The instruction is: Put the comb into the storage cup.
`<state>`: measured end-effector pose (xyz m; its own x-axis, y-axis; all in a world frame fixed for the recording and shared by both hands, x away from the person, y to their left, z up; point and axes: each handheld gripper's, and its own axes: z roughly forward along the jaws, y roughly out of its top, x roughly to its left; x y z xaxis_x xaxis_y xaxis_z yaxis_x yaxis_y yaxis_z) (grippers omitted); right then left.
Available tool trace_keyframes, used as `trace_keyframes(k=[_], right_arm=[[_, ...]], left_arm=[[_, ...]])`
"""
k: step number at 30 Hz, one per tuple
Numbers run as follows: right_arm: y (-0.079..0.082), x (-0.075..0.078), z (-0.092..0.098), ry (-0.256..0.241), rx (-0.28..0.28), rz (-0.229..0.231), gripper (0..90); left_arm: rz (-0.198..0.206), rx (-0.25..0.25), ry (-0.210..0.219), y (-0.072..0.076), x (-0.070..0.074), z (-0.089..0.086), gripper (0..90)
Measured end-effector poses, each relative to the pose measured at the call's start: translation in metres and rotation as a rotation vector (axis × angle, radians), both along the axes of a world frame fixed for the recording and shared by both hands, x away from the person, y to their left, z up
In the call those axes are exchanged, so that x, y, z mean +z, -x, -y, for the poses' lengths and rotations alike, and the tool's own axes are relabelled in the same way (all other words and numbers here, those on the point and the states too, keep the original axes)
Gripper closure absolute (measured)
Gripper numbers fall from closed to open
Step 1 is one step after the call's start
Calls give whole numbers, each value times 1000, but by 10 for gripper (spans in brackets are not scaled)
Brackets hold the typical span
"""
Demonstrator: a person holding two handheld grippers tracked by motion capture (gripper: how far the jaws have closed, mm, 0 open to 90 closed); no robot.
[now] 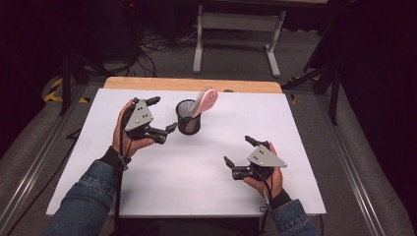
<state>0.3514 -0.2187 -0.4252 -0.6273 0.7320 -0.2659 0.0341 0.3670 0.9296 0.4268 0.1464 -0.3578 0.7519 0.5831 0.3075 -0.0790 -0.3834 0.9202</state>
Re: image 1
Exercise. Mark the person's right hand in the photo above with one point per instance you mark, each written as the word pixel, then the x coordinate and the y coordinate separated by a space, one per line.
pixel 273 183

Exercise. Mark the black tripod stand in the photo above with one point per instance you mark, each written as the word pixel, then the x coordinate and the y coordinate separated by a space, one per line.
pixel 67 85
pixel 331 85

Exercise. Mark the pink hairbrush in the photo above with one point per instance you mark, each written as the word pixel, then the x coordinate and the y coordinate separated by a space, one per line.
pixel 207 100

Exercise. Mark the grey metal table frame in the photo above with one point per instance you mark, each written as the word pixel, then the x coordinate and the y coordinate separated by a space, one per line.
pixel 239 21

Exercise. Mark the yellow black floor tape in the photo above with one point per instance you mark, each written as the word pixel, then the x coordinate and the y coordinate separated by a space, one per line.
pixel 54 90

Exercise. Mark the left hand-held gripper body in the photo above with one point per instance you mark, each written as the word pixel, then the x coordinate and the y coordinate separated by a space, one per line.
pixel 139 115

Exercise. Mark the metal floor rail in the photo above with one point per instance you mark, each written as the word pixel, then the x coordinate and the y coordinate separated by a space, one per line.
pixel 36 167
pixel 350 170

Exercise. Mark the person's left hand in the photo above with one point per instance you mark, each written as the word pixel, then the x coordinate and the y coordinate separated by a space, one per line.
pixel 119 137

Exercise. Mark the black mesh pen holder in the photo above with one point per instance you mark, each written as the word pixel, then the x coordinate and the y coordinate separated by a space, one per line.
pixel 187 126

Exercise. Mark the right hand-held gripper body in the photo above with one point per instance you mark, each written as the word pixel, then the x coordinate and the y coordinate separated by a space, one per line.
pixel 262 159

